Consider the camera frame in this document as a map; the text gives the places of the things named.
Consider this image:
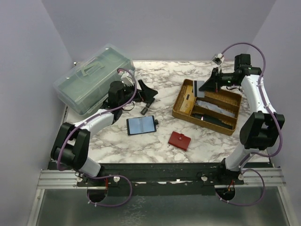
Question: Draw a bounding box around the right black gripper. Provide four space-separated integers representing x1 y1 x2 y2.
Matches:
198 67 238 93

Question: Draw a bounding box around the red leather card holder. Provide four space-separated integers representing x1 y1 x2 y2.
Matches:
168 131 191 151

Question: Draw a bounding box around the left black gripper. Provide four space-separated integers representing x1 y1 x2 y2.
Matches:
119 80 158 108

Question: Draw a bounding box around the tan card in tray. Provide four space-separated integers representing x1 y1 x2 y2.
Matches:
180 86 195 114

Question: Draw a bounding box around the black pen tool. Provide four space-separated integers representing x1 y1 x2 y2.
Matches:
191 113 233 129

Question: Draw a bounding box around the woven bamboo organizer tray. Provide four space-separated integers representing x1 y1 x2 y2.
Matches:
172 79 242 136

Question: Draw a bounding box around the black leather card holder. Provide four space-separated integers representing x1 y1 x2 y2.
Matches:
127 115 158 136

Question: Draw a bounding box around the black T-shaped tool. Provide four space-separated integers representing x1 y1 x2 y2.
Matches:
141 102 153 115

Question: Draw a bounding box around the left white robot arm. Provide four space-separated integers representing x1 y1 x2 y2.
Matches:
50 80 158 186

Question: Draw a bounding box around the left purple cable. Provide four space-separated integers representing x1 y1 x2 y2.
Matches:
56 68 137 208

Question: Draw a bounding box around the aluminium extrusion rail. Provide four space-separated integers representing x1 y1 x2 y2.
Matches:
37 164 286 189

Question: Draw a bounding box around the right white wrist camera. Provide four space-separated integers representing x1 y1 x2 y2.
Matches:
212 53 224 66

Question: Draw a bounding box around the green plastic storage box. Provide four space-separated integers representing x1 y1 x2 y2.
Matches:
54 45 135 116

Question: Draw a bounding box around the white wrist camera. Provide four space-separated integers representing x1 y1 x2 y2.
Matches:
212 53 224 66
119 72 133 86

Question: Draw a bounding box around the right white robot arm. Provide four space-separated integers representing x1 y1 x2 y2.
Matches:
193 54 285 185

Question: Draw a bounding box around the grey credit card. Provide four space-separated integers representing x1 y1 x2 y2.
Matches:
192 80 205 98

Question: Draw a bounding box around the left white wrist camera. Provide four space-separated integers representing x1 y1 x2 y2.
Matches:
119 72 133 86

